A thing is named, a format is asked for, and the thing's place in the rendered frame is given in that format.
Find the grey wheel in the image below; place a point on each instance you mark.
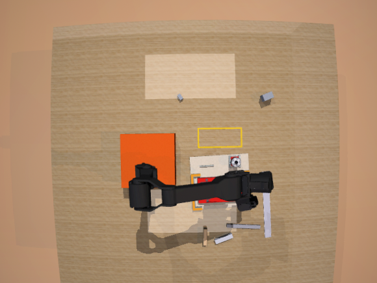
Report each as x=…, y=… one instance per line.
x=233, y=161

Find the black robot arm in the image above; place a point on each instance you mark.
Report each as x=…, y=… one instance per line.
x=226, y=187

